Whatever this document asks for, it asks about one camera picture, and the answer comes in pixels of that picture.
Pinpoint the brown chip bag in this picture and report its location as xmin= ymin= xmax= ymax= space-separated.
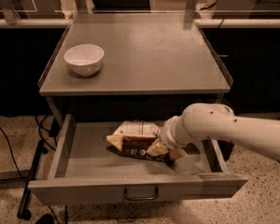
xmin=105 ymin=120 xmax=189 ymax=164

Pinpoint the grey metal counter cabinet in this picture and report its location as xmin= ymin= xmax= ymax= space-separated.
xmin=39 ymin=13 xmax=232 ymax=121

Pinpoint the black floor stand bar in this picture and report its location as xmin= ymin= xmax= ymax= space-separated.
xmin=16 ymin=139 xmax=49 ymax=221

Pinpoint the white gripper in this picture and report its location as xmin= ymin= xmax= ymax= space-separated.
xmin=147 ymin=116 xmax=190 ymax=157

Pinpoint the black chair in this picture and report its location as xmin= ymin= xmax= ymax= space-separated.
xmin=92 ymin=0 xmax=150 ymax=11

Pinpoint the grey open top drawer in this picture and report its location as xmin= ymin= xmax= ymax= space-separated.
xmin=29 ymin=114 xmax=247 ymax=205

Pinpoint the black floor cable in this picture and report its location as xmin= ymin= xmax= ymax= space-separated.
xmin=0 ymin=118 xmax=29 ymax=184

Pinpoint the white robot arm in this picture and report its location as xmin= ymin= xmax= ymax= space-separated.
xmin=147 ymin=103 xmax=280 ymax=162

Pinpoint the black drawer handle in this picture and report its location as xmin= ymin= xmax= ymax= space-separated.
xmin=123 ymin=187 xmax=159 ymax=202

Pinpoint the white ceramic bowl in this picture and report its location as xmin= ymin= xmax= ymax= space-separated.
xmin=63 ymin=44 xmax=105 ymax=77

